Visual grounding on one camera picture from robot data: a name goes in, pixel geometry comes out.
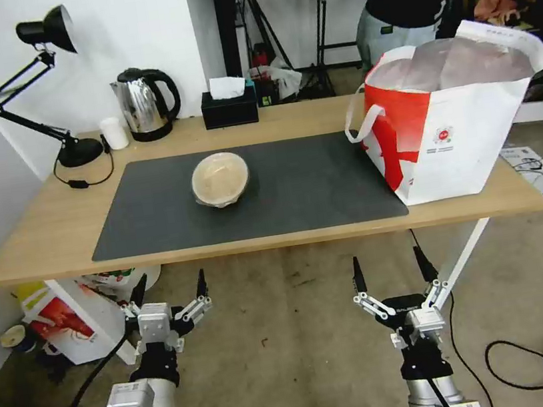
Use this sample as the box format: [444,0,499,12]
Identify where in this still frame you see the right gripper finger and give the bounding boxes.
[412,242,452,310]
[346,252,390,325]

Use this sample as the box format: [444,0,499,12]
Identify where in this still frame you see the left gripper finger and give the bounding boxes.
[116,274,152,320]
[169,267,215,325]

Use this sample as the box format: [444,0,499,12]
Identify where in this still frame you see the white bag with red print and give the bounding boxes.
[77,265,154,312]

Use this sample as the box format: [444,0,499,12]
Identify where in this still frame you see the red and white paper bag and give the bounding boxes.
[18,279,103,372]

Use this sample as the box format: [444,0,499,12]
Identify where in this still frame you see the beige takeout bowl with lid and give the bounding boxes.
[188,149,255,213]

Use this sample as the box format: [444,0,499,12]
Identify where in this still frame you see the white and red takeout bag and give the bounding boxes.
[332,9,543,214]

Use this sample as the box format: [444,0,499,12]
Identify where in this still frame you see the white plastic bag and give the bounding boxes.
[263,55,306,103]

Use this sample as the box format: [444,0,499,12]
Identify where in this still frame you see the black desk mat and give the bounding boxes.
[79,123,411,263]

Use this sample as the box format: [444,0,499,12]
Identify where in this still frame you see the paper cup with dark band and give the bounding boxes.
[0,322,38,356]

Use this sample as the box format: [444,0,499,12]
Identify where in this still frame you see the white printed carton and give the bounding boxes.
[497,140,543,198]

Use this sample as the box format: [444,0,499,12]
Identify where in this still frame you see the black desk lamp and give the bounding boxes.
[0,1,106,177]

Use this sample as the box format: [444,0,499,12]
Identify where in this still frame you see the white plastic cup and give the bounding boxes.
[98,115,131,152]

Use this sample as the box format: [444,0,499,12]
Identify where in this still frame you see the black tissue box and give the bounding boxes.
[199,84,261,131]

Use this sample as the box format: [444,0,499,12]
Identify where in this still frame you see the steel electric kettle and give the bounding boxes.
[107,61,187,146]

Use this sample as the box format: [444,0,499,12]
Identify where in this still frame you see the white tissue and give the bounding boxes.
[207,73,248,103]

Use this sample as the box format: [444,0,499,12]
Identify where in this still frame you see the black light stand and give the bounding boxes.
[306,0,366,79]

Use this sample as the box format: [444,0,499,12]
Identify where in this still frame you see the black tripod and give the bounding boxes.
[232,0,296,85]

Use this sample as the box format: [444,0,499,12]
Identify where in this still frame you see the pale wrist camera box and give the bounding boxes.
[407,306,447,345]
[136,302,178,358]

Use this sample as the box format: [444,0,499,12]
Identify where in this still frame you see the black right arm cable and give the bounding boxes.
[443,285,496,407]

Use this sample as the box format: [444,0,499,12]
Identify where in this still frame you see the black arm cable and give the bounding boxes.
[443,285,496,407]
[41,328,147,407]

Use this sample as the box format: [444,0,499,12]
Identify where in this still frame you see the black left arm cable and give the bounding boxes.
[41,328,147,407]

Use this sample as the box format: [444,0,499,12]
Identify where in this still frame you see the black power box cable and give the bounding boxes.
[482,334,543,398]

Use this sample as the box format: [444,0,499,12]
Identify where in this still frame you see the black lamp cord with switch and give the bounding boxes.
[49,134,118,194]

